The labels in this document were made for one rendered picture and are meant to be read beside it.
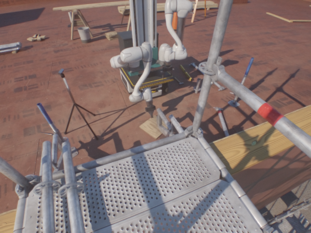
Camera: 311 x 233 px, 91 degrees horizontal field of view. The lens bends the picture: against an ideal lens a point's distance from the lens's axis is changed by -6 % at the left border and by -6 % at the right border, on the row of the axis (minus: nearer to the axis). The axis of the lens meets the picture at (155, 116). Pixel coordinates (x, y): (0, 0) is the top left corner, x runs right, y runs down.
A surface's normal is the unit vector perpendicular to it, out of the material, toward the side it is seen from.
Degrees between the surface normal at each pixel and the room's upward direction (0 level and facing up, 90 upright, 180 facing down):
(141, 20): 90
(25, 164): 0
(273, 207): 0
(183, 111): 0
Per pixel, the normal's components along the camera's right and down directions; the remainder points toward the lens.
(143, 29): 0.42, 0.63
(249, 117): 0.00, -0.72
